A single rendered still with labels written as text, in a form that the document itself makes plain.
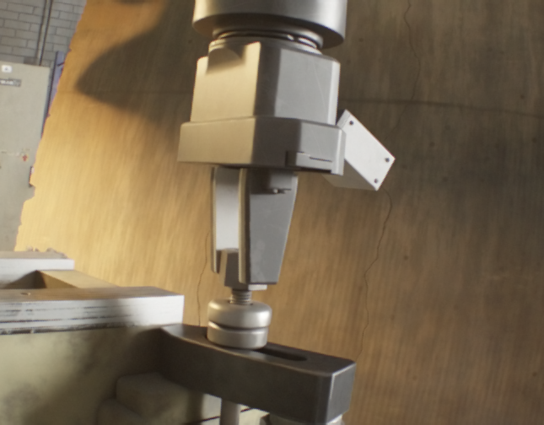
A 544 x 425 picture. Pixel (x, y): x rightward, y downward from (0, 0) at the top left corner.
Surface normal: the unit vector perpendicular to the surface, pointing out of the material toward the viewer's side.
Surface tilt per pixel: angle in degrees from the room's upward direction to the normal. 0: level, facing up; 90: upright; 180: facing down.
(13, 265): 90
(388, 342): 76
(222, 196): 90
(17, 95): 90
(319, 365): 0
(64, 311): 90
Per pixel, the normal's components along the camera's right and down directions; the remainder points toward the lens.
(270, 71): 0.09, 0.05
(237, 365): -0.52, -0.02
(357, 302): -0.33, -0.24
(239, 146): -0.85, -0.07
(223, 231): 0.51, 0.08
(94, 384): 0.74, 0.10
